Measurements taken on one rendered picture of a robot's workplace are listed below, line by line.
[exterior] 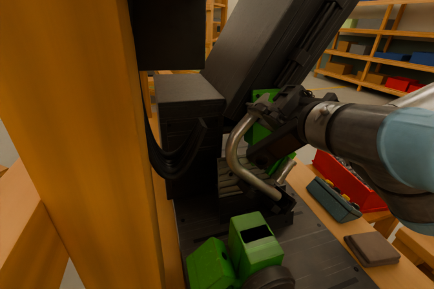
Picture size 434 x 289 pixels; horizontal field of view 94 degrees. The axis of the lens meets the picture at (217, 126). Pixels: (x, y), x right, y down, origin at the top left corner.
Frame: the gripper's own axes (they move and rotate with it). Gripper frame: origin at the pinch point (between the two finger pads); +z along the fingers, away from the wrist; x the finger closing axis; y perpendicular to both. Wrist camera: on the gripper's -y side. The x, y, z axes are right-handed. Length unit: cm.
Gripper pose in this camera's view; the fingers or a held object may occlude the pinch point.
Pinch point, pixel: (252, 115)
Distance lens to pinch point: 50.9
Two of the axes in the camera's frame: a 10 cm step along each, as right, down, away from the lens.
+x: -6.9, -6.3, -3.5
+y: 6.5, -7.5, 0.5
